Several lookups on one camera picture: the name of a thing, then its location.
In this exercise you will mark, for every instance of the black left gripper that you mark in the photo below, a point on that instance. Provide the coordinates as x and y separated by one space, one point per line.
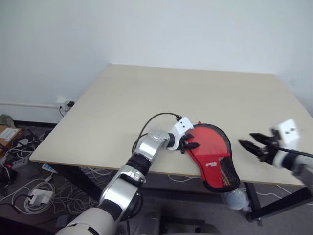
184 144

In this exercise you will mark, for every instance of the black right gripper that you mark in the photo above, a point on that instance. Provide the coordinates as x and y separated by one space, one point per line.
269 153

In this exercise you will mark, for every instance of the red and black paddle case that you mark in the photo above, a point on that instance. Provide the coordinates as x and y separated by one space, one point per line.
210 151

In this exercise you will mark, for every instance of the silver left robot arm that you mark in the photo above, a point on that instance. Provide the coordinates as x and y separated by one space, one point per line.
137 166

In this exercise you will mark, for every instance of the grey translucent rounded object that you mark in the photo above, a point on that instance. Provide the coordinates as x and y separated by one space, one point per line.
236 199

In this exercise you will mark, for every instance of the white power adapter brick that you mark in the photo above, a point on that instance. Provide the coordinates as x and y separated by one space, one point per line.
41 196

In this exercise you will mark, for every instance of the grey power strip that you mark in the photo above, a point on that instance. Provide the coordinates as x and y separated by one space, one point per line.
20 162

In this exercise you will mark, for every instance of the brown cardboard box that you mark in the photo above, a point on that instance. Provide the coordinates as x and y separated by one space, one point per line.
9 134

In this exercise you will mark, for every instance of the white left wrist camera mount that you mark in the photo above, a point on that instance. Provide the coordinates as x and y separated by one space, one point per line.
182 126

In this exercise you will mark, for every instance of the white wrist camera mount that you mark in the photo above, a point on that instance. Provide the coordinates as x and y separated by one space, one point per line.
289 133
182 126

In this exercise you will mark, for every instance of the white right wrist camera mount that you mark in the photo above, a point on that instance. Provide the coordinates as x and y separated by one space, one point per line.
289 133

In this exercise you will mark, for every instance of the black metal table frame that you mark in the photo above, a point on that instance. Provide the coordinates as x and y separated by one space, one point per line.
254 198

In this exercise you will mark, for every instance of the white wall socket with plug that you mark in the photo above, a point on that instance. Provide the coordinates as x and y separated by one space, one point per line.
64 102

